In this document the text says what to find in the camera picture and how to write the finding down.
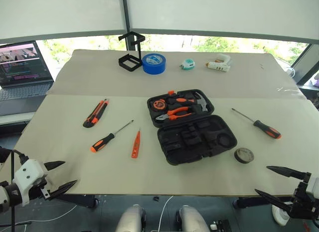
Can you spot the black metal frame stand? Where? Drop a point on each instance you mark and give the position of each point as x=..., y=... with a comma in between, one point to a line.
x=128, y=62

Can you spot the white sneaker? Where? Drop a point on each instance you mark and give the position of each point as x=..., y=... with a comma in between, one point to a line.
x=280, y=215

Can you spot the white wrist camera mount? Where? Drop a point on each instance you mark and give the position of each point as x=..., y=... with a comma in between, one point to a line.
x=28, y=172
x=313, y=185

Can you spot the open grey laptop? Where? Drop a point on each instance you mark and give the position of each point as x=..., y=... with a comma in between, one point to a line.
x=22, y=67

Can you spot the beige cardboard sheet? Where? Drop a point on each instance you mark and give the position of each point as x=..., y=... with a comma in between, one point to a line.
x=174, y=81
x=124, y=174

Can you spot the orange black tape measure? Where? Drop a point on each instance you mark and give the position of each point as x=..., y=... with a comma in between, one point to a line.
x=159, y=104

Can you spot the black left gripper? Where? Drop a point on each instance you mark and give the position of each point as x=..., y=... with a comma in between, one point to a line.
x=43, y=189

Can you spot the black power strip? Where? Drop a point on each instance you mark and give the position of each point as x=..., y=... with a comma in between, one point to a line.
x=221, y=225

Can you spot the orange black utility knife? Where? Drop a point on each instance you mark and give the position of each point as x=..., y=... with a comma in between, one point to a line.
x=96, y=113

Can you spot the black plastic tool case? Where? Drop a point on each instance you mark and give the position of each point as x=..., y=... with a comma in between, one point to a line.
x=189, y=147

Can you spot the orange voltage tester pen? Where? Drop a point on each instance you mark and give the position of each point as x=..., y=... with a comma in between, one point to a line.
x=135, y=144

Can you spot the silver rounded robot leg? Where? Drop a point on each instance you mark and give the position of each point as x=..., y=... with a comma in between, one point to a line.
x=192, y=219
x=130, y=219

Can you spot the grey black tape roll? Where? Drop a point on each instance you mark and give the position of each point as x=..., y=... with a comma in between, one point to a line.
x=244, y=156

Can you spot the blue tape roll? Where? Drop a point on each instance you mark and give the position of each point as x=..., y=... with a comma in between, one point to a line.
x=153, y=67

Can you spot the orange black screwdriver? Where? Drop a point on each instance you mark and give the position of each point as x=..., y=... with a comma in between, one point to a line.
x=266, y=128
x=103, y=142

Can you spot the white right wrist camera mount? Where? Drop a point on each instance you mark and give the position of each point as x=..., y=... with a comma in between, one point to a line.
x=313, y=185

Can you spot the small teal white tape measure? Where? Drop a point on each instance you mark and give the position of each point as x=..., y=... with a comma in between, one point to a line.
x=188, y=64

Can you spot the black table leg bar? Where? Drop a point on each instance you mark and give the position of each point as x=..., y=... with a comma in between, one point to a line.
x=77, y=200
x=249, y=202

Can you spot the white glue gun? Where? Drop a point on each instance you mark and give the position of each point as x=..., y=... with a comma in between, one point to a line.
x=219, y=65

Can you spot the small black floor clip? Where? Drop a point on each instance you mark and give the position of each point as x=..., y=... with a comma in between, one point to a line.
x=156, y=198

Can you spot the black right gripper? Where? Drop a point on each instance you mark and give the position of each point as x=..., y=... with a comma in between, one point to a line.
x=305, y=204

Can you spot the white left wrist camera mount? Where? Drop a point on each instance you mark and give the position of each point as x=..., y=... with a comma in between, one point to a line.
x=28, y=172

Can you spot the dark window frame post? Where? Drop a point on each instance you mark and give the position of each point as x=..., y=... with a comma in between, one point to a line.
x=126, y=17

